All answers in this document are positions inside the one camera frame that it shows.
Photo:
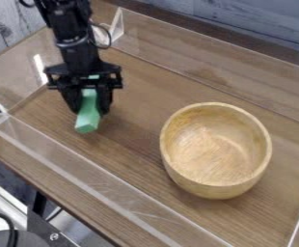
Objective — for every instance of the clear acrylic tray enclosure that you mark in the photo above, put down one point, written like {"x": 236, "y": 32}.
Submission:
{"x": 106, "y": 176}

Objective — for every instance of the grey metal bracket with screw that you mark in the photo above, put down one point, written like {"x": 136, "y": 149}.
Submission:
{"x": 48, "y": 232}

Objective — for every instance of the light wooden bowl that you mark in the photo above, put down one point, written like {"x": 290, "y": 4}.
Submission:
{"x": 217, "y": 149}

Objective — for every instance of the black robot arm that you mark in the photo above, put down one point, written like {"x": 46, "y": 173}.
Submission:
{"x": 69, "y": 18}

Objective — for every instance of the green rectangular block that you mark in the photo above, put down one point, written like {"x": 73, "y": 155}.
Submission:
{"x": 89, "y": 115}

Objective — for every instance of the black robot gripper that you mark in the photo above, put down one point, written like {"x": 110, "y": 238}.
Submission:
{"x": 84, "y": 71}

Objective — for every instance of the black table leg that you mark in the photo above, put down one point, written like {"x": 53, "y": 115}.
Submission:
{"x": 39, "y": 204}

